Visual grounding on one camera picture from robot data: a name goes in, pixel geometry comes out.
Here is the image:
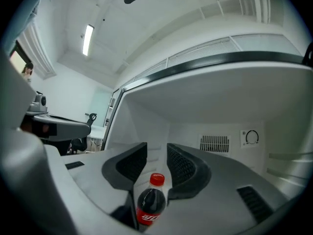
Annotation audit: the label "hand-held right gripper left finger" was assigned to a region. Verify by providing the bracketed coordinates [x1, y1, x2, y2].
[44, 142, 148, 235]

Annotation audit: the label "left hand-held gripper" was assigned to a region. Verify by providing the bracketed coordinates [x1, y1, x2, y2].
[0, 47, 91, 140]

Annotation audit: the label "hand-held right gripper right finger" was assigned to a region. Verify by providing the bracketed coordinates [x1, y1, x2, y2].
[151, 142, 293, 235]

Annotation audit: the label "dark cola bottle red cap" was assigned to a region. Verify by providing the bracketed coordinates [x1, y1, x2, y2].
[135, 172, 167, 232]

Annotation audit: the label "white fridge interior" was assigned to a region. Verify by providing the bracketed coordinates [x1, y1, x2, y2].
[101, 50, 313, 200]

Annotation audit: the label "person's left hand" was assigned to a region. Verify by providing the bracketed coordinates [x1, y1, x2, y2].
[21, 121, 49, 135]

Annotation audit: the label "black office chair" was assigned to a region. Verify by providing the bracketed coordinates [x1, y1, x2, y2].
[68, 113, 98, 154]

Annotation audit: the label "white desk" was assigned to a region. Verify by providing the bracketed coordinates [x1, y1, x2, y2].
[87, 125, 108, 141]

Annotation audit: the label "ceiling light strip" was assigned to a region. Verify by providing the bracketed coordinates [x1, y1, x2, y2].
[82, 24, 95, 56]

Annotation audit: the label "framed glass panel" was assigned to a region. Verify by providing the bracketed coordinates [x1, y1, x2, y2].
[9, 40, 34, 84]

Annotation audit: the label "person's grey shirt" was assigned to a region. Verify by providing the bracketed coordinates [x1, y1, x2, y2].
[6, 0, 58, 57]

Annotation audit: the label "white ceiling pipes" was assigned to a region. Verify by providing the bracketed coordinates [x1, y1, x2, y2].
[195, 0, 286, 25]

